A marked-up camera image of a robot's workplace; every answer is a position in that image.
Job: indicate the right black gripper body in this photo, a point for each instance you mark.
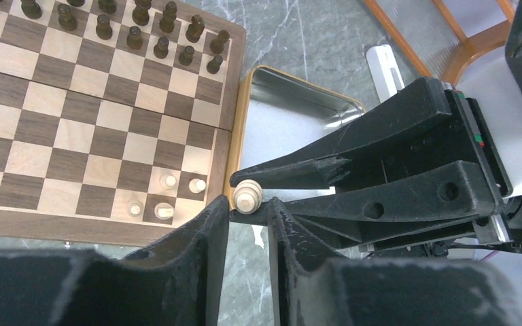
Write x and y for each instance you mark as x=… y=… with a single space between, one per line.
x=422 y=127

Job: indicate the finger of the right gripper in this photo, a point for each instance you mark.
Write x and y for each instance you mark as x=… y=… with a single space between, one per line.
x=282 y=173
x=438 y=205

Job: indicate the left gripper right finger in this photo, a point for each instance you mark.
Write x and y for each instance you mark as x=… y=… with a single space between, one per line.
x=313 y=284

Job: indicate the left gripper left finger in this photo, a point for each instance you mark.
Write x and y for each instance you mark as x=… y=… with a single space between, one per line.
x=176 y=280

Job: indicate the white chess piece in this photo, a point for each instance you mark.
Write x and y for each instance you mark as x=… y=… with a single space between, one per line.
x=135 y=208
x=197 y=185
x=247 y=196
x=164 y=211

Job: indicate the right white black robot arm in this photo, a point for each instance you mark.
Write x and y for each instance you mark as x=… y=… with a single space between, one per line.
x=497 y=91

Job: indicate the dark chess piece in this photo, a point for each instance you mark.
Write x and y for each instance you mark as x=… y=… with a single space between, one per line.
x=134 y=39
x=140 y=14
x=217 y=45
x=214 y=65
x=195 y=28
x=186 y=57
x=169 y=16
x=161 y=48

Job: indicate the wooden chess board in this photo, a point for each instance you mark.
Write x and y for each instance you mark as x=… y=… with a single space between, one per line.
x=88 y=124

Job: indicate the white plastic clip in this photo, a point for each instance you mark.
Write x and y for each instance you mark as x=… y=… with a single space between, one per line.
x=384 y=70

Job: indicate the gold-rimmed metal tin tray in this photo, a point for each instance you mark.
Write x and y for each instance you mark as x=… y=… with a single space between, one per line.
x=278 y=114

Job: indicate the orange wooden rack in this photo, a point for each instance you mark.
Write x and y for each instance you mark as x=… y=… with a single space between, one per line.
x=443 y=38

